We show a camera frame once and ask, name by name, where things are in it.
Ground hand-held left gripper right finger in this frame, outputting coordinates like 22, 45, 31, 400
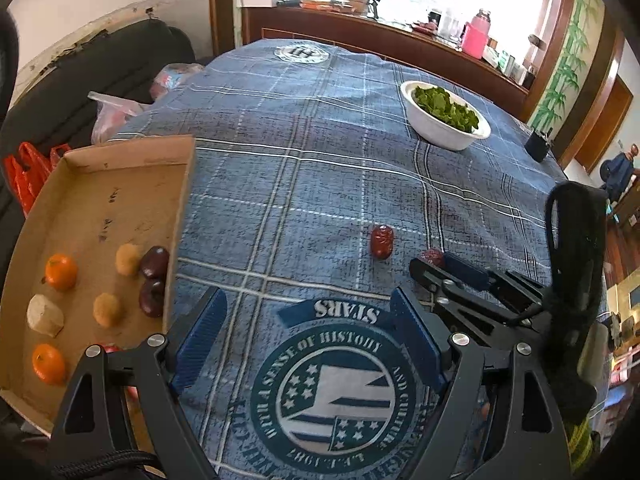
390, 287, 573, 480

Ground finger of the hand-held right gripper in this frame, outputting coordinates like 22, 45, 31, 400
442, 252, 546, 306
409, 258, 521, 328

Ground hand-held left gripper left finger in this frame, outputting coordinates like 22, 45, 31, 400
47, 287, 228, 480

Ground tan longan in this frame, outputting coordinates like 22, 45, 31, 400
115, 243, 142, 277
93, 292, 123, 327

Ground orange mandarin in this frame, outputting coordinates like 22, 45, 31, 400
45, 253, 79, 291
31, 343, 67, 386

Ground beige chunk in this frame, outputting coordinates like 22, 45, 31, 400
26, 294, 65, 337

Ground shallow cardboard box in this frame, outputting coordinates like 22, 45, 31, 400
0, 135, 197, 436

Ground white bowl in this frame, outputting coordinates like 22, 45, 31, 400
400, 80, 492, 152

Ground black cup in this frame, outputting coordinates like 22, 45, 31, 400
525, 129, 553, 163

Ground wooden door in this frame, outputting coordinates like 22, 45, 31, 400
574, 75, 634, 173

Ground green leafy vegetables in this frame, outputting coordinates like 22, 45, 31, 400
414, 85, 481, 133

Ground blue plaid blanket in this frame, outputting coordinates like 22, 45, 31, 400
107, 40, 608, 480

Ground pink bottle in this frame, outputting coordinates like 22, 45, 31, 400
461, 8, 492, 60

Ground clear plastic bag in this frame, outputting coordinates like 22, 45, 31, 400
89, 91, 152, 144
150, 62, 206, 104

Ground clear glass jar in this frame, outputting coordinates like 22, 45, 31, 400
437, 7, 463, 43

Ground wooden headboard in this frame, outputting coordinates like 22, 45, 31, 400
240, 0, 531, 111

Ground black sofa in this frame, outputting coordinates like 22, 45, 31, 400
0, 17, 198, 221

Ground bamboo wall painting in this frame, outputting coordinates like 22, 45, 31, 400
530, 0, 601, 131

